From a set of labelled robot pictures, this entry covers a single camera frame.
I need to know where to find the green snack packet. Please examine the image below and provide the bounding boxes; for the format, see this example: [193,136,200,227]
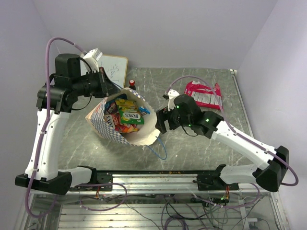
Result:
[118,107,144,125]

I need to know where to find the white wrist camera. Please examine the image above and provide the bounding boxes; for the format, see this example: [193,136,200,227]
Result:
[82,48,103,72]
[163,89,180,111]

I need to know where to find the small yellow-framed whiteboard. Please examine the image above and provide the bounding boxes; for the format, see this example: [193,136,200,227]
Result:
[85,54,128,88]

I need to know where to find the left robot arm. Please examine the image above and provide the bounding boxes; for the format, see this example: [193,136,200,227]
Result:
[15,54,119,195]

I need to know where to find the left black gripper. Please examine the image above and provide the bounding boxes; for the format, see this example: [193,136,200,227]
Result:
[72,67,121,98]

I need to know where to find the orange snack packet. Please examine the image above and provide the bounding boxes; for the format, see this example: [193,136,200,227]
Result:
[104,113,139,133]

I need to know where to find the red pink snack packet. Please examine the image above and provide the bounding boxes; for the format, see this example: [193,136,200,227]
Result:
[184,81,222,110]

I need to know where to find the aluminium rail frame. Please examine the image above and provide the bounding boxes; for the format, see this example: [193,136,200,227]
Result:
[15,171,290,230]

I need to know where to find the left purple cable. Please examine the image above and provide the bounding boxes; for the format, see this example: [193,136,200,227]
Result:
[24,36,128,218]

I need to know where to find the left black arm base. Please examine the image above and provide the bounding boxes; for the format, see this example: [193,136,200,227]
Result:
[69,172,113,192]

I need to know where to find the blue checkered paper bag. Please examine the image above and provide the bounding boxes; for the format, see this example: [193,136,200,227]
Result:
[85,85,165,152]

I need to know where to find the loose floor cables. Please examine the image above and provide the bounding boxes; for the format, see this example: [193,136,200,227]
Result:
[79,182,264,230]

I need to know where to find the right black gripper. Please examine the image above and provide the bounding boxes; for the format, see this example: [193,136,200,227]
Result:
[155,104,192,133]

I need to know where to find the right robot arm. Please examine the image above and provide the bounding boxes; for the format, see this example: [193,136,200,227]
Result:
[155,94,289,192]

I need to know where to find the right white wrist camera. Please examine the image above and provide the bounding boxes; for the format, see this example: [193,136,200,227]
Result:
[163,89,180,111]

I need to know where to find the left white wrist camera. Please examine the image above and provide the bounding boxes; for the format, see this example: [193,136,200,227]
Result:
[82,48,103,72]

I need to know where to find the blue candy packet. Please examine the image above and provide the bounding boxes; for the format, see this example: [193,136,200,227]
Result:
[139,106,150,116]

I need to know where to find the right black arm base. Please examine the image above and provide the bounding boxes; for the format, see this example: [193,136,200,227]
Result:
[192,172,239,191]

